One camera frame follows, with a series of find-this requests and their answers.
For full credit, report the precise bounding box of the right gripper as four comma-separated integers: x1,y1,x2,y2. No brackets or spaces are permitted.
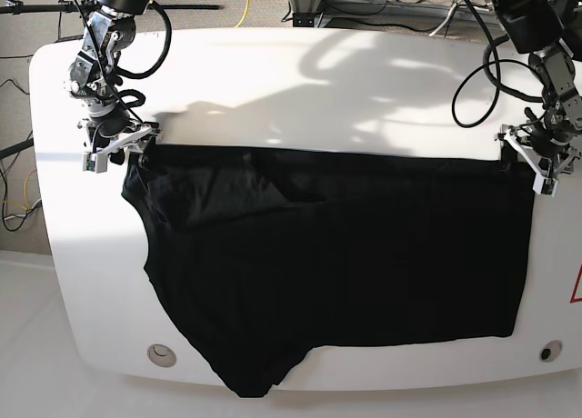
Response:
77,109,161,168

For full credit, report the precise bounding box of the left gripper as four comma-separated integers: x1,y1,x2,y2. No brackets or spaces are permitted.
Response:
495,122,581,180

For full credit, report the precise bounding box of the black T-shirt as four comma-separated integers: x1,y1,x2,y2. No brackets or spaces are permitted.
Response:
122,144,535,398

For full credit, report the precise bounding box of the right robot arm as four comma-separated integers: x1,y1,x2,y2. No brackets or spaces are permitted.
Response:
67,0,172,174

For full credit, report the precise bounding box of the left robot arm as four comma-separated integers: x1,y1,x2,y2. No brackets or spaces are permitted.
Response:
467,0,581,194

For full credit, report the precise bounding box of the red triangle warning sticker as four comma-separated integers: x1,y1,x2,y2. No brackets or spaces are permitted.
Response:
570,266,582,304

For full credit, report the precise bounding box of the left table grommet cap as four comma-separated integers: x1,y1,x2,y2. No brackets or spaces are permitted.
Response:
146,343,177,368

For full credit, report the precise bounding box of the table grommet cap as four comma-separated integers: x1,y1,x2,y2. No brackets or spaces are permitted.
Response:
539,340,563,363
146,343,177,368

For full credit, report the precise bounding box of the right table grommet cap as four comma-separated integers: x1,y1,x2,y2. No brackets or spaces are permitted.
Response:
539,340,563,363

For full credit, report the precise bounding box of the black tripod stand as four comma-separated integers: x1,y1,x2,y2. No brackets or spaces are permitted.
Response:
1,0,80,43

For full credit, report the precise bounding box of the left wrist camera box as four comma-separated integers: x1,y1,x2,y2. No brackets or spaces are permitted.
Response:
533,174,558,197

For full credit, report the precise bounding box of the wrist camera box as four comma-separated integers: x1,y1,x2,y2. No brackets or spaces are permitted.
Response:
533,174,558,197
82,151,108,174

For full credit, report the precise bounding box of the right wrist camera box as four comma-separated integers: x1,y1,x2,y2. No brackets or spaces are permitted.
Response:
82,151,108,174

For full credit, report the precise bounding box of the aluminium frame base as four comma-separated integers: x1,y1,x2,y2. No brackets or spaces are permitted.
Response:
283,0,496,36

